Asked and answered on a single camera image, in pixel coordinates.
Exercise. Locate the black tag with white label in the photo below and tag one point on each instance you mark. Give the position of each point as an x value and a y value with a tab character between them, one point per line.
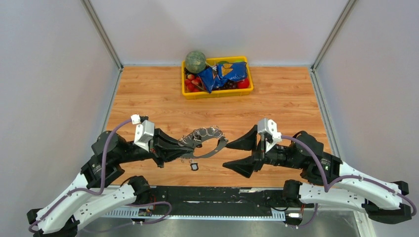
194	166

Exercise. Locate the blue snack bag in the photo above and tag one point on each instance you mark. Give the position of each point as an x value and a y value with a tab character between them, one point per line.
223	76

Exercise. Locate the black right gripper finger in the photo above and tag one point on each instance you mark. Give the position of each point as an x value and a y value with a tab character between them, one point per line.
246	142
245	167

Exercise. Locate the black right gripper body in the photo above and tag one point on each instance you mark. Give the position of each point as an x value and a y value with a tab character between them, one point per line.
263	152

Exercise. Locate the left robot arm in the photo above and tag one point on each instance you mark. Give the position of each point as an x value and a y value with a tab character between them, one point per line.
84	200

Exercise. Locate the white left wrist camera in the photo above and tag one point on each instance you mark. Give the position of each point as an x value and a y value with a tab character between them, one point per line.
144	131

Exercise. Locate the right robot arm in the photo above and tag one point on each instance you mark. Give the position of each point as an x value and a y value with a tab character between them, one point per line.
325	179

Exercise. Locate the strawberries in bin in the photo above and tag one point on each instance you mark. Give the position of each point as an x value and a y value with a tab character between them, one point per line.
193	83

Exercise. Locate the green melon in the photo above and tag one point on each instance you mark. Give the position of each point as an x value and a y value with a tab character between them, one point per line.
195	62

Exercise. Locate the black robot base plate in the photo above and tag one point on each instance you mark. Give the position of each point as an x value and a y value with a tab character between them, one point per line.
216	201

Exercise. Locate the metal key holder plate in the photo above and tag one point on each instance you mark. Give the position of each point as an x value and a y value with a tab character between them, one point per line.
205	142

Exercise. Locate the red tomato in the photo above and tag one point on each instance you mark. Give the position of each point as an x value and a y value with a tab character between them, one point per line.
243	84

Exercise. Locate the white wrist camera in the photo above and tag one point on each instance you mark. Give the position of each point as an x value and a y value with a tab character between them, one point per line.
269	134
144	131

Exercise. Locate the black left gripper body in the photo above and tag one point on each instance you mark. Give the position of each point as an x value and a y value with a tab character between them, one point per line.
152	147

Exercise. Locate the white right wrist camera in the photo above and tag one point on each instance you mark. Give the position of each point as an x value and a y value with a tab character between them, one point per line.
269	134

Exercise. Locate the yellow plastic bin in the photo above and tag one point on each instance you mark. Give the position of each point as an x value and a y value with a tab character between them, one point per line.
217	93

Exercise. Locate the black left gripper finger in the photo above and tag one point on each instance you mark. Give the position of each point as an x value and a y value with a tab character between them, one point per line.
169	154
164	141

